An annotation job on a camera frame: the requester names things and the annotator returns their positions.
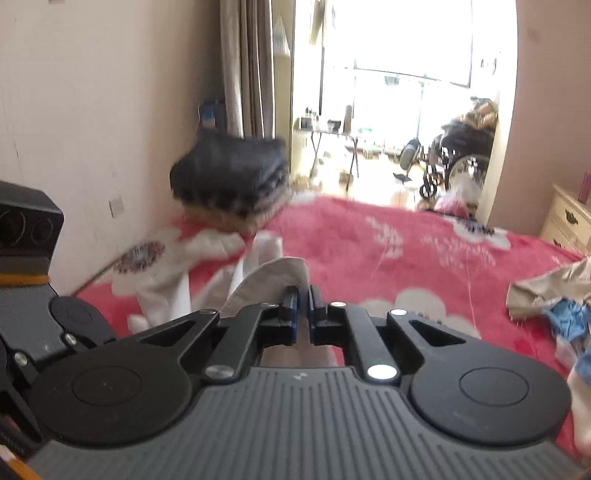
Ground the cream nightstand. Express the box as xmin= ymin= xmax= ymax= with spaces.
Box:
xmin=540 ymin=184 xmax=591 ymax=256

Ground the wheelchair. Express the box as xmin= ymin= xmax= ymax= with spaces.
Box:
xmin=418 ymin=97 xmax=500 ymax=200

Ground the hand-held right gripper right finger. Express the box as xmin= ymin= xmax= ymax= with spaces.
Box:
xmin=308 ymin=285 xmax=468 ymax=385

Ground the grey curtain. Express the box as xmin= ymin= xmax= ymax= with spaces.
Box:
xmin=219 ymin=0 xmax=278 ymax=139

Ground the plaid folded garment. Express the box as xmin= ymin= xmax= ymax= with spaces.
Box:
xmin=173 ymin=185 xmax=293 ymax=219

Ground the white garment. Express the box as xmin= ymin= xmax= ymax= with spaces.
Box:
xmin=127 ymin=231 xmax=311 ymax=334

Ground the red floral blanket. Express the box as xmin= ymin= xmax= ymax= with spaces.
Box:
xmin=76 ymin=194 xmax=591 ymax=457

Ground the beige crumpled garment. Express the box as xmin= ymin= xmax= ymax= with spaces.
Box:
xmin=507 ymin=258 xmax=591 ymax=324

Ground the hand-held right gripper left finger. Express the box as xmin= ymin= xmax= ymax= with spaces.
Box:
xmin=139 ymin=285 xmax=300 ymax=384

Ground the folding table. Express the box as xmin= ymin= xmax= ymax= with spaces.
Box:
xmin=295 ymin=117 xmax=366 ymax=182

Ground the clear plastic bag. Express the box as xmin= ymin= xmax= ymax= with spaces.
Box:
xmin=436 ymin=182 xmax=482 ymax=216

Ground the black padded leg rest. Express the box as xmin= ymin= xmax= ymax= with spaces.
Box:
xmin=393 ymin=138 xmax=422 ymax=184

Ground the blue crumpled garment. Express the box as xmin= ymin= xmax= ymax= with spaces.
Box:
xmin=545 ymin=298 xmax=591 ymax=346

